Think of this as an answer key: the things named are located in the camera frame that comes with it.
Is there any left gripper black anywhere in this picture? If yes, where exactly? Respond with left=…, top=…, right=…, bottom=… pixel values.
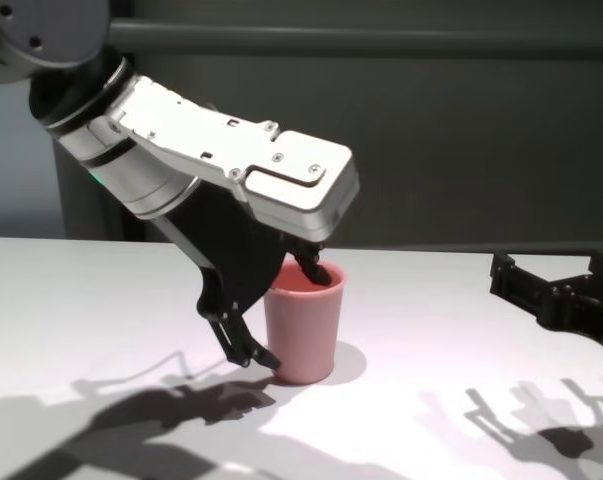
left=163, top=177, right=333, bottom=372

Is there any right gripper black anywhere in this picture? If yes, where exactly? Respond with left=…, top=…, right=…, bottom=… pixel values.
left=489, top=247, right=603, bottom=359

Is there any pink plastic cup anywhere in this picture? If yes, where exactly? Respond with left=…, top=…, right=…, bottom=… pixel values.
left=263, top=259, right=349, bottom=385

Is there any thick grey railing bar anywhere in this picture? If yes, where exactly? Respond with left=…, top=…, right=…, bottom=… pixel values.
left=105, top=19, right=603, bottom=57

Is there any left wrist silver camera mount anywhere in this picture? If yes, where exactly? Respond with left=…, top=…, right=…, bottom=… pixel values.
left=88, top=74, right=360, bottom=245

